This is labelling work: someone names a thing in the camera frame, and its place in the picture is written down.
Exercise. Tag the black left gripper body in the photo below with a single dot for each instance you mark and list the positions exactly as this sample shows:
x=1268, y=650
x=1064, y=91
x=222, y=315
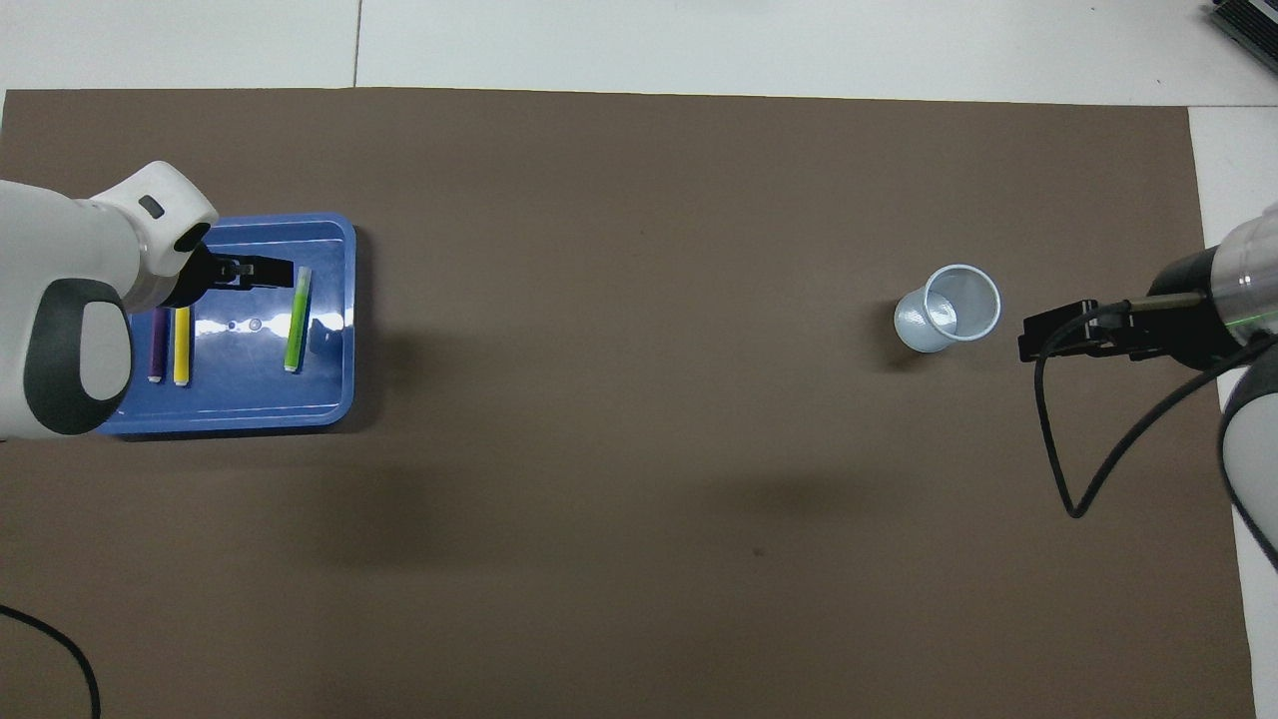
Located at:
x=192, y=280

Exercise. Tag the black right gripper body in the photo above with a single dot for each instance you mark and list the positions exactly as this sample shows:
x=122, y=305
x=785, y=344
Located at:
x=1183, y=315

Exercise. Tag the brown table mat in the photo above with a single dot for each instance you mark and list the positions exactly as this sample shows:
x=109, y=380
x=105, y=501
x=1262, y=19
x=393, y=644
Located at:
x=599, y=449

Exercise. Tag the yellow pen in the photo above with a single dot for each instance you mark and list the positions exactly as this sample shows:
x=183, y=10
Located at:
x=182, y=345

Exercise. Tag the blue plastic tray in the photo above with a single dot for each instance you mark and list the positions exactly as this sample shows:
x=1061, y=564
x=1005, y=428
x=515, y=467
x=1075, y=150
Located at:
x=250, y=389

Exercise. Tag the green pen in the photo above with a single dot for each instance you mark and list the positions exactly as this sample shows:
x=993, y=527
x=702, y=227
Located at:
x=297, y=320

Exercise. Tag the clear plastic cup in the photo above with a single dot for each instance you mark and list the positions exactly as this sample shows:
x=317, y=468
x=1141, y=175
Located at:
x=944, y=315

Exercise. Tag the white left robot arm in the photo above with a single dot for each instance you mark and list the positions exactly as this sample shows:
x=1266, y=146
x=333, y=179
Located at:
x=70, y=270

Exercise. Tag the purple pen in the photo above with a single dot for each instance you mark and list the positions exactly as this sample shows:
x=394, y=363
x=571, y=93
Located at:
x=158, y=345

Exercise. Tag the grey ribbed device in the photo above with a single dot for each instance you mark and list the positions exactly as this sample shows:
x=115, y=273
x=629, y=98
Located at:
x=1253, y=25

